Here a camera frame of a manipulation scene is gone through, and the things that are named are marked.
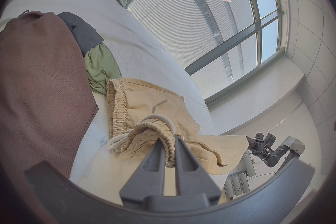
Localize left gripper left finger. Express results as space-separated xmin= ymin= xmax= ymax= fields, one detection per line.
xmin=119 ymin=138 xmax=171 ymax=211

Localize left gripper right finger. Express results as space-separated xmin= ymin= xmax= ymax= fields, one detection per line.
xmin=171 ymin=136 xmax=222 ymax=211

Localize tan shorts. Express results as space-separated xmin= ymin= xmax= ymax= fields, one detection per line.
xmin=106 ymin=78 xmax=250 ymax=176

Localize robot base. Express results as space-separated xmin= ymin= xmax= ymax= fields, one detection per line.
xmin=224 ymin=151 xmax=257 ymax=200

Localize bed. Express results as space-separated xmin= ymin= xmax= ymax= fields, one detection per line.
xmin=0 ymin=0 xmax=231 ymax=206

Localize green garment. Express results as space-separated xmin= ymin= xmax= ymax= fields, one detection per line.
xmin=84 ymin=43 xmax=122 ymax=95

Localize brown shorts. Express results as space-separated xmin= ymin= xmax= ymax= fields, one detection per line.
xmin=0 ymin=11 xmax=100 ymax=184

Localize window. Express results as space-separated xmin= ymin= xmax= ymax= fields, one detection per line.
xmin=125 ymin=0 xmax=287 ymax=106

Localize black garment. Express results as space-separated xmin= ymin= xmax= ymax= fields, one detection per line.
xmin=57 ymin=12 xmax=104 ymax=57

